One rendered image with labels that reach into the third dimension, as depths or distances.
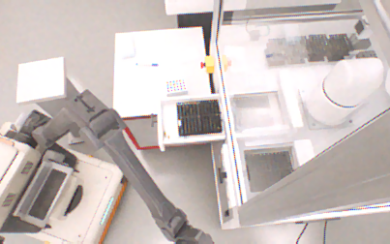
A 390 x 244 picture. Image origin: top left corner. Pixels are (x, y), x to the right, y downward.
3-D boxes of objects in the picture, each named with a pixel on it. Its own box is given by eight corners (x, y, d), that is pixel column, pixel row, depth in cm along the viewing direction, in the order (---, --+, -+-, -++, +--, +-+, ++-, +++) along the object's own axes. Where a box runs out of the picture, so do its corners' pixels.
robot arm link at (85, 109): (93, 78, 71) (61, 98, 64) (124, 119, 74) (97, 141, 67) (53, 118, 104) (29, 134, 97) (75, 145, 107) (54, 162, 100)
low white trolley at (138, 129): (137, 154, 223) (112, 117, 153) (136, 90, 247) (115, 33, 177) (207, 148, 225) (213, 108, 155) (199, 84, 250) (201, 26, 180)
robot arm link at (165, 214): (105, 109, 77) (75, 131, 70) (115, 106, 73) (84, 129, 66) (180, 215, 90) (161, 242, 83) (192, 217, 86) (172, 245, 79)
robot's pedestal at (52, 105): (69, 144, 226) (14, 105, 156) (68, 113, 237) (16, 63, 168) (104, 137, 228) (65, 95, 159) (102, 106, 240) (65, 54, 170)
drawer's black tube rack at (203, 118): (179, 137, 140) (178, 134, 134) (176, 107, 147) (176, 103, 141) (221, 135, 141) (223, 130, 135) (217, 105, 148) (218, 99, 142)
